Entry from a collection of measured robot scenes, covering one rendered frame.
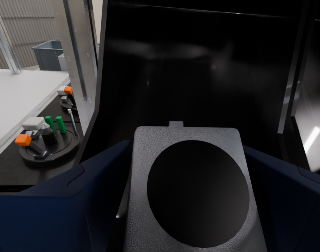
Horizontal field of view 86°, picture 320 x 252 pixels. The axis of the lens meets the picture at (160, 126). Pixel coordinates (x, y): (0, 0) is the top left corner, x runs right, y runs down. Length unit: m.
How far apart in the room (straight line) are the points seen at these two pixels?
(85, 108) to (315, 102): 0.22
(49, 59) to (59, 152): 1.84
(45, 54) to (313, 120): 2.24
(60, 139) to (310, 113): 0.52
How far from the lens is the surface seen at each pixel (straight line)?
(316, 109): 0.22
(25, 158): 0.52
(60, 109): 0.73
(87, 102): 0.17
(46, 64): 2.32
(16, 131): 0.69
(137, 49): 0.21
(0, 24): 1.47
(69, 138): 0.54
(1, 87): 1.34
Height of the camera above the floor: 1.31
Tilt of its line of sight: 36 degrees down
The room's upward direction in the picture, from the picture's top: 5 degrees clockwise
